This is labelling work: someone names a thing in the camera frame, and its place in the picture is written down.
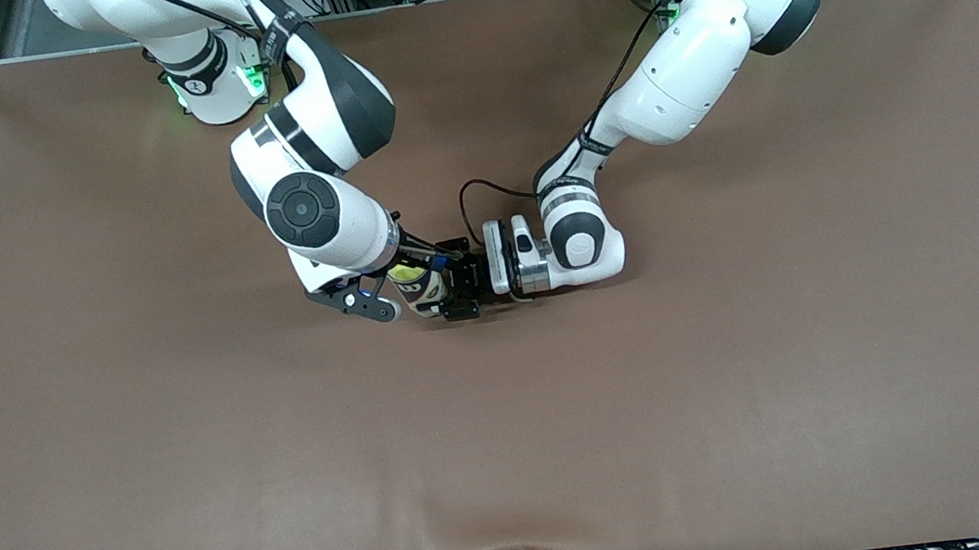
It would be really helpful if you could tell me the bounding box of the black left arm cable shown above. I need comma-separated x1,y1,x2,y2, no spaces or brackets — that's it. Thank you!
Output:
438,0,699,250

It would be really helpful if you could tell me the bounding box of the brown table cover sheet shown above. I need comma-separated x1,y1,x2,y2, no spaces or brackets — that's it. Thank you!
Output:
0,0,979,550

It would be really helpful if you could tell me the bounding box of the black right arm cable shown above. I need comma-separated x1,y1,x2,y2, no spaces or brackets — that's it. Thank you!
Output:
232,0,310,69

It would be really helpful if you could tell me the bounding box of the clear Wilson tennis ball can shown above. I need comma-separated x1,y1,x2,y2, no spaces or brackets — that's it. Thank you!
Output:
386,257,456,324

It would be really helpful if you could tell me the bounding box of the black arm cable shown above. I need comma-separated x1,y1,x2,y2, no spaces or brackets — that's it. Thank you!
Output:
438,0,699,250
232,0,310,69

